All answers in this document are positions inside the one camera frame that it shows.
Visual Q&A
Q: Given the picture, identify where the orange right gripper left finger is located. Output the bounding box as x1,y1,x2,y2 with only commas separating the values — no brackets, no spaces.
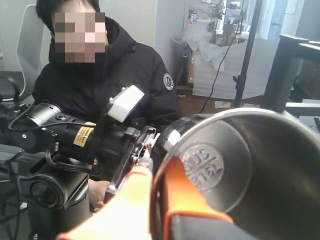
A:
56,166,153,240

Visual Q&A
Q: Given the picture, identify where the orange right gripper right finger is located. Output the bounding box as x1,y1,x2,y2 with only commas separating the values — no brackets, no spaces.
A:
164,157,233,240

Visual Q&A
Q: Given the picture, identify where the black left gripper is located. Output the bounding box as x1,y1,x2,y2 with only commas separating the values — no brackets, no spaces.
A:
95,123,160,200

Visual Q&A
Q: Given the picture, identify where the stainless steel mug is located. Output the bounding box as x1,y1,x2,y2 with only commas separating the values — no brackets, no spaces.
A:
150,108,320,240

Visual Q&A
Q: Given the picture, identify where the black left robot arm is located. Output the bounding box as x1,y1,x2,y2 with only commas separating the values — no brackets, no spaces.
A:
0,102,161,187

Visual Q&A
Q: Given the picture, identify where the black two-tier rack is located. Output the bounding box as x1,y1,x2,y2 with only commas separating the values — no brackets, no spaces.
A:
260,34,320,117

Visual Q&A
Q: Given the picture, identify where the person in black jacket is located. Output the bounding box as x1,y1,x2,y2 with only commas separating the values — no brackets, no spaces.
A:
31,0,182,216

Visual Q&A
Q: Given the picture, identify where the black light stand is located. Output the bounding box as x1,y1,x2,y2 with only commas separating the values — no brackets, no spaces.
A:
233,0,263,108

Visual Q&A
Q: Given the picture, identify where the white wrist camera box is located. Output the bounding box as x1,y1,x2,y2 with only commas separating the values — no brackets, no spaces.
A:
106,85,145,123

